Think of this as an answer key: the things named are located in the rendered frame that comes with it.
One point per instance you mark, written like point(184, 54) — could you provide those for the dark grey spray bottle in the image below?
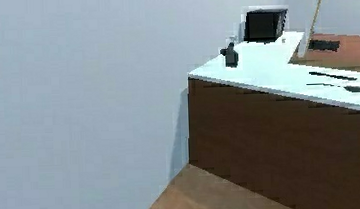
point(231, 56)

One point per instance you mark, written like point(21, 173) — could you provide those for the brown kitchen counter white top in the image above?
point(272, 136)

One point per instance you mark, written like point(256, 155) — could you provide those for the black kitchen knife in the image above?
point(332, 75)

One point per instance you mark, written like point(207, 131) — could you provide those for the small clear glass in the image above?
point(232, 39)

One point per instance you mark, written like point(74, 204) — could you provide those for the black microwave oven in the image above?
point(262, 25)

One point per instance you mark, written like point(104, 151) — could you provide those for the black flat rectangle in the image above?
point(323, 45)

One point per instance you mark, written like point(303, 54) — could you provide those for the small white cup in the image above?
point(283, 40)

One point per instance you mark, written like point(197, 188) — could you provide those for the black ladle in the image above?
point(352, 88)

